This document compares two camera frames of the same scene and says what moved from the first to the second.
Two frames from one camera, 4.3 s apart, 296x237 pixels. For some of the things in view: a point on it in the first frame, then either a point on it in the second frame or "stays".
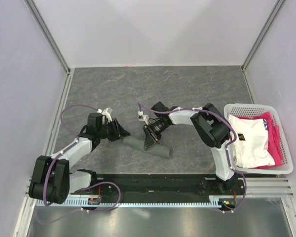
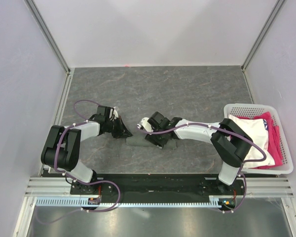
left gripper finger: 123,133 stays
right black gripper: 149,141 to 151,138
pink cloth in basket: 274,144 stays
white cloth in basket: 251,145 stays
